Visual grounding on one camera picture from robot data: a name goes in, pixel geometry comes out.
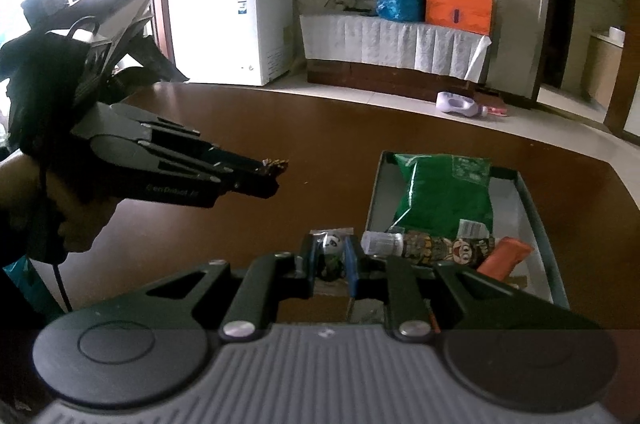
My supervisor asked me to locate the black cartoon chocolate tube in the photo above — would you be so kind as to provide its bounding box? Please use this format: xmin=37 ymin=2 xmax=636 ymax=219
xmin=360 ymin=231 xmax=495 ymax=268

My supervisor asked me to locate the small panda snack packet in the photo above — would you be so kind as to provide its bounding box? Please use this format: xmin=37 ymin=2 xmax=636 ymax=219
xmin=309 ymin=228 xmax=354 ymax=297

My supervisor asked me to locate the green snack bag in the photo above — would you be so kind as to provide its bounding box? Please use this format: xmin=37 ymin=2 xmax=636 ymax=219
xmin=394 ymin=153 xmax=494 ymax=240

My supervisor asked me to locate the orange snack packet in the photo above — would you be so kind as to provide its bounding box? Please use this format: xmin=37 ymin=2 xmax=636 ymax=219
xmin=477 ymin=236 xmax=534 ymax=281

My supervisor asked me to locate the small dark candy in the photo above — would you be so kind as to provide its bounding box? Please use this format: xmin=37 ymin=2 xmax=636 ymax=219
xmin=257 ymin=158 xmax=288 ymax=179

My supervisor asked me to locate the white chest freezer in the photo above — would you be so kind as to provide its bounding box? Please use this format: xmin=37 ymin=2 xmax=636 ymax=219
xmin=168 ymin=0 xmax=294 ymax=87

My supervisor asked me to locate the grey open cardboard box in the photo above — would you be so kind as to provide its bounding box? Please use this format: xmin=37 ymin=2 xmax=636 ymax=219
xmin=361 ymin=149 xmax=572 ymax=310

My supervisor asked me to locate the purple white bottle on floor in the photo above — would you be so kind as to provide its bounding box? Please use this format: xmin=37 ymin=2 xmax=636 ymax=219
xmin=435 ymin=91 xmax=508 ymax=118

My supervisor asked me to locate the white cloth covered cabinet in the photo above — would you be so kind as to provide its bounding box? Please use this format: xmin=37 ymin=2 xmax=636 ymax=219
xmin=299 ymin=13 xmax=491 ymax=101

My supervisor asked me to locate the kitchen counter cabinet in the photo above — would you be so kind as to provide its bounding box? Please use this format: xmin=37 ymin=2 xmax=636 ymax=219
xmin=582 ymin=32 xmax=624 ymax=109

